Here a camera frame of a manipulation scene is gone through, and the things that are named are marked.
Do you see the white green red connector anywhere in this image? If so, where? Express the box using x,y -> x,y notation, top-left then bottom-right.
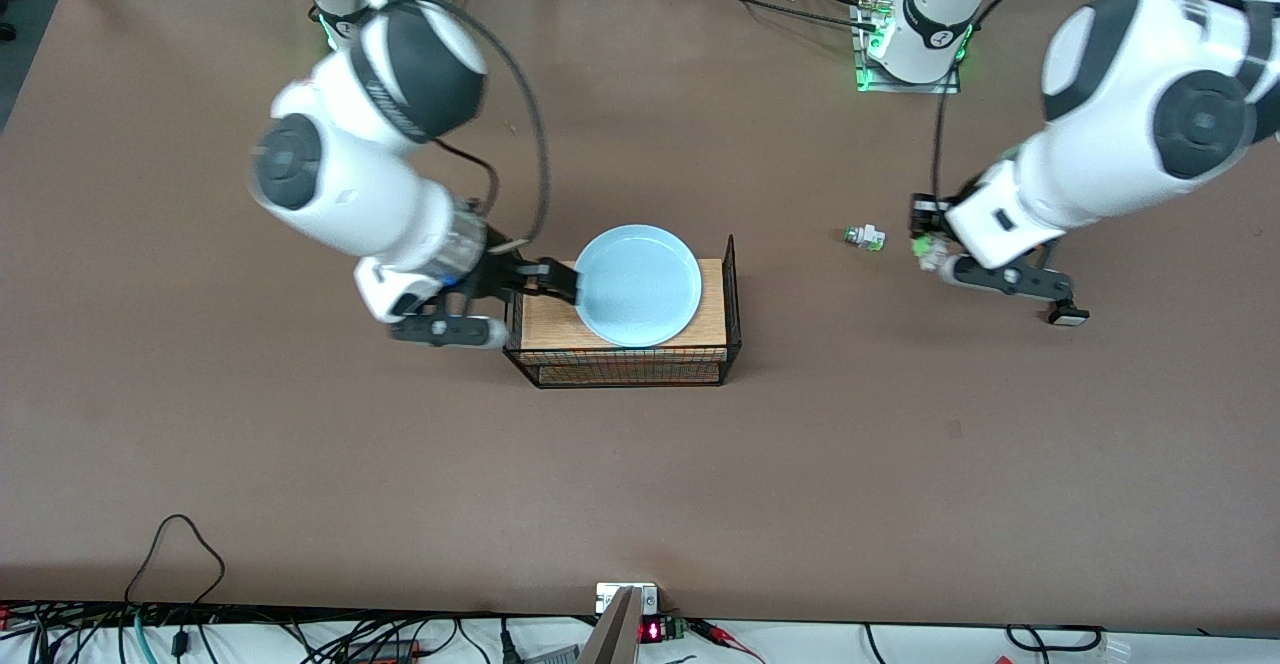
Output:
912,232 -> 953,277

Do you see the light blue plate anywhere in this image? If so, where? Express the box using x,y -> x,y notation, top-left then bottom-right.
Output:
573,224 -> 703,349

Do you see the grey metal bar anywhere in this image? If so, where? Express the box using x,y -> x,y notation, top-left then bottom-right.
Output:
578,586 -> 643,664

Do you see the red test lead clip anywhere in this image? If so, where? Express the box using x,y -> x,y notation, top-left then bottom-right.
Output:
690,619 -> 766,664

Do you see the black power adapter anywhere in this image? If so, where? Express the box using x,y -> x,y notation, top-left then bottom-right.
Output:
345,639 -> 421,664

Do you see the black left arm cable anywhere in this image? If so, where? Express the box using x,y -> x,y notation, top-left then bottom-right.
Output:
930,0 -> 1216,205

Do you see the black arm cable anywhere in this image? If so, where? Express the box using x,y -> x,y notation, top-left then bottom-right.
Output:
930,0 -> 1216,205
380,0 -> 553,255

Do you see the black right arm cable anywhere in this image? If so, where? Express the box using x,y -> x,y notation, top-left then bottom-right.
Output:
380,0 -> 553,255

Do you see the black wire rack wooden shelf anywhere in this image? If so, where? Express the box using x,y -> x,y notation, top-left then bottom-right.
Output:
502,235 -> 743,390

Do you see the black cable on table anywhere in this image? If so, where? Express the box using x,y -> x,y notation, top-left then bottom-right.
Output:
670,0 -> 881,33

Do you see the small metal bracket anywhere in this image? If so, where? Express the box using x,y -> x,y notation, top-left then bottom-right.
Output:
596,582 -> 659,615

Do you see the thin black cable loop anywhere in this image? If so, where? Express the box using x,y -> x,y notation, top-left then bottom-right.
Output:
124,514 -> 227,607

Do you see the black cable coil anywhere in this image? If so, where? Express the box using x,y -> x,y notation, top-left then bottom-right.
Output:
1005,624 -> 1106,653

